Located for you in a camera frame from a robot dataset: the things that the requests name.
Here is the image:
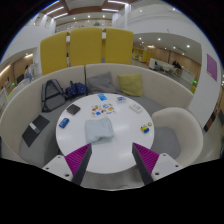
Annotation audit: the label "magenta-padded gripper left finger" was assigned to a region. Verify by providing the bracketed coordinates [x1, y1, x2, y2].
[41, 142, 93, 186]

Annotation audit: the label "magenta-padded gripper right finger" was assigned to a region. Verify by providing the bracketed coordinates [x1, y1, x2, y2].
[131, 142, 184, 186]

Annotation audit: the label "light blue towel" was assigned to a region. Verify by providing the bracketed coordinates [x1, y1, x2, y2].
[84, 116, 115, 145]

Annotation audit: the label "yellow and blue toy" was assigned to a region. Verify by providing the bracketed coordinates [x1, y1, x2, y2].
[140, 124, 151, 134]

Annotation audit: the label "blue rectangular box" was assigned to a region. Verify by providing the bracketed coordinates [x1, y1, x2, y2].
[58, 117, 71, 129]

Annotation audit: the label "white round armchair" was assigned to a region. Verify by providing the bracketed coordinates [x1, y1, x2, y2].
[150, 106, 204, 166]

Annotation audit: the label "black laptop sleeve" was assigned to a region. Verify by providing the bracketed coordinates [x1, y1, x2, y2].
[21, 114, 51, 148]

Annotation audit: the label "dark brown wallet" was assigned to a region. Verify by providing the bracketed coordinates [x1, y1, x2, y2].
[65, 103, 82, 116]

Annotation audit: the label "flat white box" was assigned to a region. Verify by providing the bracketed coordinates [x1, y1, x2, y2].
[129, 103, 144, 114]

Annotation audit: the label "colourful sticker sheet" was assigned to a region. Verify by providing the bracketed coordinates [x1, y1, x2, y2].
[90, 102, 118, 117]

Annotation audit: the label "grey backpack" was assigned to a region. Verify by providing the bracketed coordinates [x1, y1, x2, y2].
[40, 78, 68, 113]

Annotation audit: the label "blue card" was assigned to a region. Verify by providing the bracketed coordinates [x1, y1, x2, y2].
[97, 93, 109, 102]

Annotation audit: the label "navy blue patterned bag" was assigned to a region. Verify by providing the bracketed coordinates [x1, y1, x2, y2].
[65, 80, 89, 100]

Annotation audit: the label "yellow-green cushion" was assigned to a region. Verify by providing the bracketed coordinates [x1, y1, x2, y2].
[117, 73, 144, 98]

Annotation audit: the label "curved beige sofa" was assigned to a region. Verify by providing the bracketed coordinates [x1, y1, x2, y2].
[0, 63, 195, 164]

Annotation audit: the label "grey cushion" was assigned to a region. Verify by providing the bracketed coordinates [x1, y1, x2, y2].
[86, 71, 118, 96]

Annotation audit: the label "long white counter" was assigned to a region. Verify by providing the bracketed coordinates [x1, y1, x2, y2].
[148, 57, 196, 86]

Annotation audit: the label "person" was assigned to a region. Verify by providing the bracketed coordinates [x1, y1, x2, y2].
[171, 59, 183, 71]
[23, 64, 33, 82]

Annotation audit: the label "yellow divider panel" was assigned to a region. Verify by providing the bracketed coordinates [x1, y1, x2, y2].
[39, 30, 69, 76]
[68, 27, 103, 67]
[104, 27, 135, 66]

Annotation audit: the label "ceiling lights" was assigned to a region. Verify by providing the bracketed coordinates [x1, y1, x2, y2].
[44, 0, 129, 20]

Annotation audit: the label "purple wall poster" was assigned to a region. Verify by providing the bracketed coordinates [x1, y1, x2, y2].
[206, 53, 219, 82]

